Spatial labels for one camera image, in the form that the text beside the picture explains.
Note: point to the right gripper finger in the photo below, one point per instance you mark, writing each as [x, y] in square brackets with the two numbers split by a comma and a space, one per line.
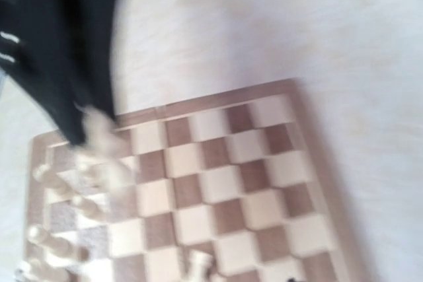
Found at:
[59, 53]

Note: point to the white chess king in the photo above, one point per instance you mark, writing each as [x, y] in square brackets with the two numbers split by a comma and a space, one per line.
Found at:
[200, 262]

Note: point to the wooden chess board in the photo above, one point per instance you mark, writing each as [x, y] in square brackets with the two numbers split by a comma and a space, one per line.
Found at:
[242, 175]

